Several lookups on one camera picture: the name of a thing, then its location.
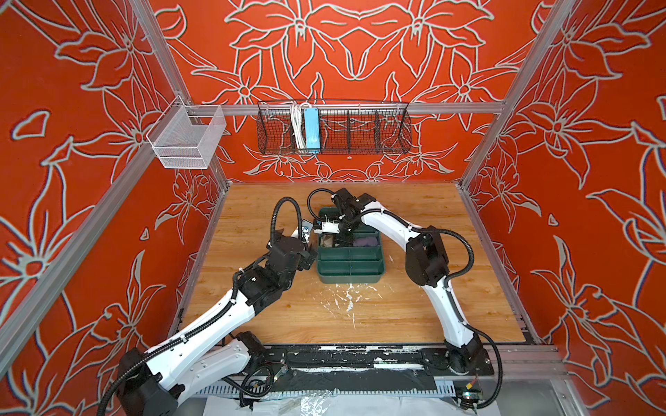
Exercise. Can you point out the clear plastic wall bin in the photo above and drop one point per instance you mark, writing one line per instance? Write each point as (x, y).
(179, 141)

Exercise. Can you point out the green compartment tray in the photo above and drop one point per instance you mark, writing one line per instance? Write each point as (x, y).
(351, 265)

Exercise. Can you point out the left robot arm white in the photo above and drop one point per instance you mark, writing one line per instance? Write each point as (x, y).
(159, 380)

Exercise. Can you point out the argyle brown green sock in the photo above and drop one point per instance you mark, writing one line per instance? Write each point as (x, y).
(329, 241)

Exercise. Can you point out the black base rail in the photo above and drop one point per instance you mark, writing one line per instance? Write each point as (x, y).
(381, 369)

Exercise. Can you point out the blue white box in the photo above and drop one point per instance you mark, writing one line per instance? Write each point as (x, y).
(312, 130)

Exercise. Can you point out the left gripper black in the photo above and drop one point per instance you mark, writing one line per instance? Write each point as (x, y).
(306, 257)

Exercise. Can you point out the black wire wall basket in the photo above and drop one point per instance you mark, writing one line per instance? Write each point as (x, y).
(346, 127)

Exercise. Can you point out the purple sock teal toe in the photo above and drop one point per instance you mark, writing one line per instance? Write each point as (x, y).
(369, 241)

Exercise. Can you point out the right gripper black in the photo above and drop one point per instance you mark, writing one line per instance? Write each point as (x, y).
(342, 241)

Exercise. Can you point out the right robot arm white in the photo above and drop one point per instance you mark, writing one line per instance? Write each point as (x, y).
(426, 264)

